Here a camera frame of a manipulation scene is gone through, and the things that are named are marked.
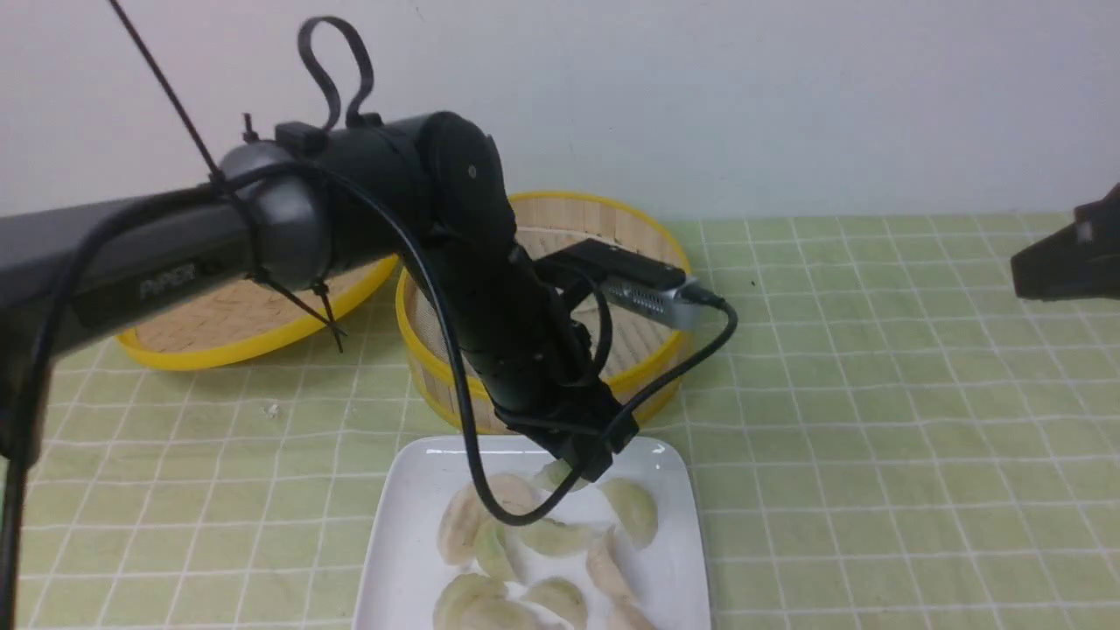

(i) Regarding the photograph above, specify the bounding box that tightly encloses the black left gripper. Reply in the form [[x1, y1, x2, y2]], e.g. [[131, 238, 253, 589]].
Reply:
[[489, 367, 637, 483]]

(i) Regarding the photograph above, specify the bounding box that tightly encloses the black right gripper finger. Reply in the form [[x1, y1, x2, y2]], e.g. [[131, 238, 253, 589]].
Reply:
[[1011, 185, 1119, 302]]

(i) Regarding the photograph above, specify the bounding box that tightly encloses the pale dumpling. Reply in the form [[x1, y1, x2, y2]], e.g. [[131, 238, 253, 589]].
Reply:
[[486, 473, 540, 515], [436, 484, 489, 566], [585, 526, 637, 605]]

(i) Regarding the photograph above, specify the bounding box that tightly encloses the small green dumpling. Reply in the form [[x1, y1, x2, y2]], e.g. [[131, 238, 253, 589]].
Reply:
[[473, 517, 521, 584]]

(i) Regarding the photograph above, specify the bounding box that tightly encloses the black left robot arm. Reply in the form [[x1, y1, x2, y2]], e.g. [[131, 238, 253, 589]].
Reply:
[[1, 112, 640, 481]]

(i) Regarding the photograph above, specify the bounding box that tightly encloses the white square plate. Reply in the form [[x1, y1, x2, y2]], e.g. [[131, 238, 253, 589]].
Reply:
[[352, 436, 715, 629]]

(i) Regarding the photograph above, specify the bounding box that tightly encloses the yellow bamboo steamer basket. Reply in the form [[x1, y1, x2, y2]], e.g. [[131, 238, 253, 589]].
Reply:
[[395, 191, 692, 430]]

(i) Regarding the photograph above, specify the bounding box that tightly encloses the green checked tablecloth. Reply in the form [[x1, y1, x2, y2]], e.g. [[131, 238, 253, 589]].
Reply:
[[17, 215, 1119, 629]]

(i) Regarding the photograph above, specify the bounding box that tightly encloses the yellow bamboo steamer lid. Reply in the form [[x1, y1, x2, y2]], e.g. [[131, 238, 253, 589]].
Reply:
[[116, 254, 400, 371]]

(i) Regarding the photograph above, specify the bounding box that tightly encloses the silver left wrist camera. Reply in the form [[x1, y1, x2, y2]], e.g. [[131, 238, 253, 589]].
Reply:
[[536, 239, 703, 331]]

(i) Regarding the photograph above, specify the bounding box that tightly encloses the black camera cable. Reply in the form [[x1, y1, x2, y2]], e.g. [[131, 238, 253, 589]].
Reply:
[[0, 163, 739, 630]]

